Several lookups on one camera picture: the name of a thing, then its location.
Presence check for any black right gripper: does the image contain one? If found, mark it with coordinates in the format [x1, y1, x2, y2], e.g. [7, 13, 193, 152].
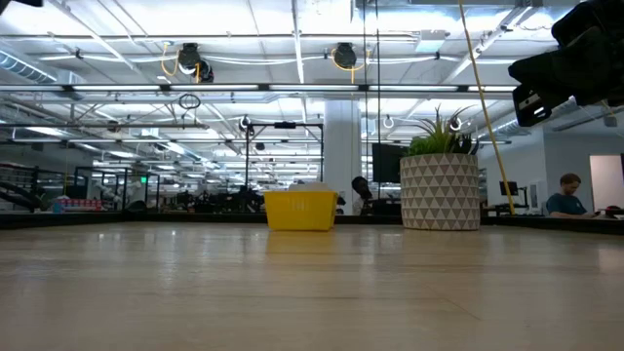
[508, 0, 624, 128]

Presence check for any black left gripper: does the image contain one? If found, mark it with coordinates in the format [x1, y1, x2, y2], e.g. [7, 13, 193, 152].
[0, 0, 44, 16]

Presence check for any yellow plastic basket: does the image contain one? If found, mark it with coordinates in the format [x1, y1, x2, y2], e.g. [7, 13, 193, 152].
[263, 189, 339, 232]

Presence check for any green spiky plant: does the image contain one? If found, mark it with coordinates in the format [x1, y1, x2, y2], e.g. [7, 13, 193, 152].
[407, 104, 482, 158]

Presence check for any person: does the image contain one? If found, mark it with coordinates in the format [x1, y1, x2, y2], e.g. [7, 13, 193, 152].
[350, 175, 375, 216]
[545, 172, 600, 219]

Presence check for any triangle-patterned plant pot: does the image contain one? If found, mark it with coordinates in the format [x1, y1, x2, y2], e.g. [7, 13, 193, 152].
[399, 153, 482, 231]

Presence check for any large black monitor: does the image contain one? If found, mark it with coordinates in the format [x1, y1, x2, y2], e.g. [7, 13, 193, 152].
[371, 142, 409, 185]

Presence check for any white building column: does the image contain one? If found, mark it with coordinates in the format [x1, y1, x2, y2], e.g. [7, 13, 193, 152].
[323, 99, 364, 216]

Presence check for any long ceiling light strip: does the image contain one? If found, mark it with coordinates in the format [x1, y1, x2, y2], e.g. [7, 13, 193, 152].
[0, 83, 518, 94]

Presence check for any yellow hanging cable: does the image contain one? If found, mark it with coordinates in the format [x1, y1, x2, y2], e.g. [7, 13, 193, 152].
[456, 0, 516, 216]

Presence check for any black ceiling cable reel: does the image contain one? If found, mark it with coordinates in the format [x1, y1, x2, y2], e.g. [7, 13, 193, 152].
[175, 42, 215, 85]
[331, 42, 359, 71]

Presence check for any black table edge rail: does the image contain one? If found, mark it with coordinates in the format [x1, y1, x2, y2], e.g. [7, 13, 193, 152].
[0, 211, 624, 236]

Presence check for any black metal frame stand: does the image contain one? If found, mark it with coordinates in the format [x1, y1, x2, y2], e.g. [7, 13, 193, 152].
[244, 121, 325, 192]

